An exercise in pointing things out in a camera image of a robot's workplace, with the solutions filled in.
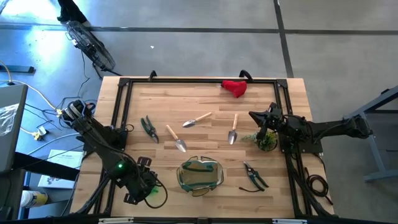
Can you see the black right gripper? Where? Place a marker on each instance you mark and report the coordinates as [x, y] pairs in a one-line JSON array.
[[273, 118]]

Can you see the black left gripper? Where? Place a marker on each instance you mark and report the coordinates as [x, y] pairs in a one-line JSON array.
[[143, 185]]

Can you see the red gardening glove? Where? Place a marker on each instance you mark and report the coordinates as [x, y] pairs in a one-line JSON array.
[[236, 87]]

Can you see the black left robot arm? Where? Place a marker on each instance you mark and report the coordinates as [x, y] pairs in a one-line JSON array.
[[93, 130]]

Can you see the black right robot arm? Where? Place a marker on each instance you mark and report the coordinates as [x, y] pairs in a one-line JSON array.
[[329, 127]]

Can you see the potted green succulent plant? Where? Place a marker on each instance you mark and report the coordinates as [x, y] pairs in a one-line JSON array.
[[266, 141]]

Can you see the white tape strip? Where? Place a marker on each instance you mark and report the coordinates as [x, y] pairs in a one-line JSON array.
[[289, 221], [115, 221]]

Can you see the black table clamp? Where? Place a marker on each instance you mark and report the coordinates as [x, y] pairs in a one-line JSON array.
[[246, 73], [151, 73]]

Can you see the white paper sheet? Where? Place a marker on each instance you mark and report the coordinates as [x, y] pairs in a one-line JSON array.
[[66, 158]]

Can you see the printed paper sheet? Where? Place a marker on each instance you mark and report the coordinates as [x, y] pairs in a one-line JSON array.
[[56, 182]]

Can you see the black desk beam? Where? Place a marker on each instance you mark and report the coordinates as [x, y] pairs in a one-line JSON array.
[[43, 165]]

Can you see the yellow power splitter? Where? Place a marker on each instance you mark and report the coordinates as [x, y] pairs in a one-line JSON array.
[[59, 112]]

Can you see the white yellow spray can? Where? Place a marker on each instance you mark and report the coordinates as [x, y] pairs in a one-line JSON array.
[[32, 199]]

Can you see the yellow white plug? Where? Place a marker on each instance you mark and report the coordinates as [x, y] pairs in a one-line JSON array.
[[39, 133]]

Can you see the grey cabinet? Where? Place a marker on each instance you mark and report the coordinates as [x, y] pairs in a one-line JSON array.
[[18, 140]]

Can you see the black floor fan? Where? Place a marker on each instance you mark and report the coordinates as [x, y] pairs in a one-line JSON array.
[[90, 46]]

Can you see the clear plastic wrap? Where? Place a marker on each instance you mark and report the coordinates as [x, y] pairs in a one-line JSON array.
[[6, 119]]

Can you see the black flat floor bar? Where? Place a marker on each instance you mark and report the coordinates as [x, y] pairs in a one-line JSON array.
[[18, 69]]

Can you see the person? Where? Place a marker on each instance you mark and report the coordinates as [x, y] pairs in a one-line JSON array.
[[70, 11]]

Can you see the black aluminium table frame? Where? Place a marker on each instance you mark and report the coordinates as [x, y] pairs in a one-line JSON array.
[[202, 81]]

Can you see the grey metal table frame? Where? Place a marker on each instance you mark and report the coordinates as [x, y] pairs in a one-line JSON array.
[[373, 143]]

